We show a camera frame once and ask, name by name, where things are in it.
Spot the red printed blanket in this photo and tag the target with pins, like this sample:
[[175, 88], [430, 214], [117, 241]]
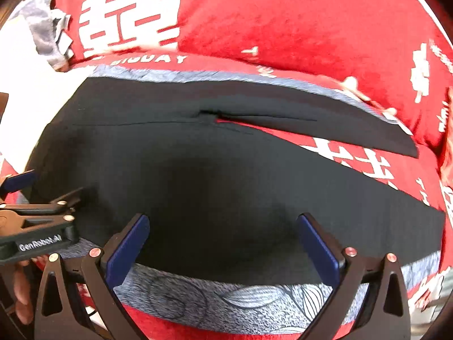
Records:
[[283, 24]]

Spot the grey floral bedsheet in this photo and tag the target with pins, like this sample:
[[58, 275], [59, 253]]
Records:
[[247, 304]]

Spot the black pants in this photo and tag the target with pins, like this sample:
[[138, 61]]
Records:
[[212, 184]]

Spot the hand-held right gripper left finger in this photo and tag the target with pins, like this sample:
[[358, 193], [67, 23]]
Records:
[[128, 244]]

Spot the cream bed sheet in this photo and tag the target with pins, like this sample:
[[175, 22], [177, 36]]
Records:
[[21, 95]]

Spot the grey garment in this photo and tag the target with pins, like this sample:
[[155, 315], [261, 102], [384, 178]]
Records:
[[42, 32]]

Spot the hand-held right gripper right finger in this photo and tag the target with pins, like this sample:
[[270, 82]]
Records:
[[318, 251]]

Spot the person's left hand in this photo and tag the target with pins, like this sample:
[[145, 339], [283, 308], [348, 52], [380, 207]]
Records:
[[22, 301]]

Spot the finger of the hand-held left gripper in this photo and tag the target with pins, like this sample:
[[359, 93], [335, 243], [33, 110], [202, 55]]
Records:
[[42, 210], [19, 181]]

